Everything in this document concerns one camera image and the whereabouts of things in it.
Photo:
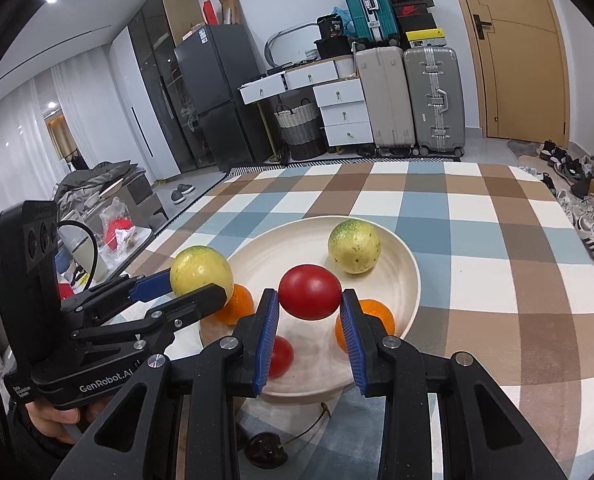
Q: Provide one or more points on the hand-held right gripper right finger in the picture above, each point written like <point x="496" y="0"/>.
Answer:
<point x="354" y="345"/>

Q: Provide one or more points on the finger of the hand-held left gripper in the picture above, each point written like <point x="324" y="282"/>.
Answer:
<point x="149" y="285"/>
<point x="197" y="305"/>

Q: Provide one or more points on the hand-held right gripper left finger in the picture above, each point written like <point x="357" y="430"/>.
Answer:
<point x="267" y="340"/>

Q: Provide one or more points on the red tomato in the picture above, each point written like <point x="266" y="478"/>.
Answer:
<point x="309" y="292"/>
<point x="282" y="357"/>

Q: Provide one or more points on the small yellow passion fruit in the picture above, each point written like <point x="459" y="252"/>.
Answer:
<point x="201" y="272"/>

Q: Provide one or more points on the orange mandarin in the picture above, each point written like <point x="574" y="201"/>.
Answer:
<point x="237" y="305"/>
<point x="374" y="317"/>

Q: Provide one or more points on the cream round plate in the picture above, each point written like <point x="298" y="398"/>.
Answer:
<point x="297" y="247"/>

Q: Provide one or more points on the large yellow-green passion fruit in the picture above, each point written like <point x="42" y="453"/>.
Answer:
<point x="354" y="246"/>

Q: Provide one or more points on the person's left forearm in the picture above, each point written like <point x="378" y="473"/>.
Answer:
<point x="32" y="457"/>

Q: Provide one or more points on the person's left hand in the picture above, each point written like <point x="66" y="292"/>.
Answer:
<point x="52" y="417"/>

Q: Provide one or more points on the red item in plastic bag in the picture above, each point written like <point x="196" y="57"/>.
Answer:
<point x="117" y="230"/>

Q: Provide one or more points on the white jug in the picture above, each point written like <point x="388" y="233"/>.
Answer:
<point x="79" y="255"/>

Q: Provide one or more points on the grey slipper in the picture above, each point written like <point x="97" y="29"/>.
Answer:
<point x="177" y="196"/>
<point x="187" y="190"/>

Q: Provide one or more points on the dark cherry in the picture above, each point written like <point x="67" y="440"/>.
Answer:
<point x="264" y="452"/>

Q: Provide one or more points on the grey jacket heap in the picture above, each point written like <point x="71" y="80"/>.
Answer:
<point x="97" y="180"/>

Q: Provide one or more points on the white curtain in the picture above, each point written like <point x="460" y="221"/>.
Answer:
<point x="17" y="150"/>

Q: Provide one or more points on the striped floor rug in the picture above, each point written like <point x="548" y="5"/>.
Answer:
<point x="257" y="169"/>

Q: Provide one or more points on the checkered tablecloth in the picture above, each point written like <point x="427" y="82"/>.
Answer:
<point x="477" y="260"/>

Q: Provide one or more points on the white wardrobe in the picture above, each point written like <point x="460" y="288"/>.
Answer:
<point x="132" y="110"/>

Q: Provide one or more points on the dark grey refrigerator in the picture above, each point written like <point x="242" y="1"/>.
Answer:
<point x="217" y="100"/>

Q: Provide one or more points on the woven basket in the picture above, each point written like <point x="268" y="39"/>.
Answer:
<point x="299" y="127"/>

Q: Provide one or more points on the dark glass cabinet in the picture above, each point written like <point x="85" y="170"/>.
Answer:
<point x="152" y="75"/>

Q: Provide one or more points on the white drawer desk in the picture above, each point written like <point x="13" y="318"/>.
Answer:
<point x="342" y="110"/>

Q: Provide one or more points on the beige suitcase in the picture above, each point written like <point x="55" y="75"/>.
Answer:
<point x="384" y="100"/>

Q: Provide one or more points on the silver suitcase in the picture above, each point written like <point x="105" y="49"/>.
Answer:
<point x="432" y="100"/>

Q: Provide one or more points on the grey doormat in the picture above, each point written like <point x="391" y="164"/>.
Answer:
<point x="524" y="148"/>

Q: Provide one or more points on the pile of sneakers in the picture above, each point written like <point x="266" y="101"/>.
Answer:
<point x="587" y="220"/>

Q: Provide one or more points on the grey curved tube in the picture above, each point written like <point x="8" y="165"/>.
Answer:
<point x="277" y="35"/>

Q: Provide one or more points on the black storage bin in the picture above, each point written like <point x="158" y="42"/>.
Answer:
<point x="333" y="47"/>

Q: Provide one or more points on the black labelled box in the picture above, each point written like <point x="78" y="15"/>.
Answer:
<point x="332" y="26"/>

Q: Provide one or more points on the yellow and black shoe box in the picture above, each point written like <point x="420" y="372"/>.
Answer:
<point x="424" y="38"/>

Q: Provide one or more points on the blue plastic bag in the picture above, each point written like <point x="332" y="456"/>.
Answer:
<point x="344" y="16"/>

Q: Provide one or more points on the wooden door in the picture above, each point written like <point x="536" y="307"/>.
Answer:
<point x="517" y="60"/>

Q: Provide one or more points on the plain black shoe box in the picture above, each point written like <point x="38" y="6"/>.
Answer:
<point x="416" y="22"/>

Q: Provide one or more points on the red and black shoe box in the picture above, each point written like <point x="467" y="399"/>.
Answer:
<point x="413" y="10"/>

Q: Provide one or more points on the teal suitcase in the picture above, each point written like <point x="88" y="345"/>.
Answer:
<point x="362" y="2"/>

